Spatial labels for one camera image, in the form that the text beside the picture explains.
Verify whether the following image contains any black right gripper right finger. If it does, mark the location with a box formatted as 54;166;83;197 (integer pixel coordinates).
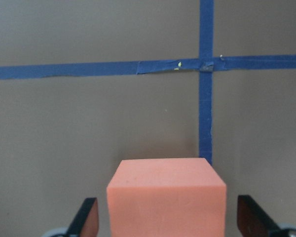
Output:
237;195;284;237

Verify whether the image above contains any orange foam block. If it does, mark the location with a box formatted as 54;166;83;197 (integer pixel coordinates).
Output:
107;158;227;237

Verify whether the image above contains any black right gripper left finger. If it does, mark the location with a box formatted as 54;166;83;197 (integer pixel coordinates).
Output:
65;197;99;237

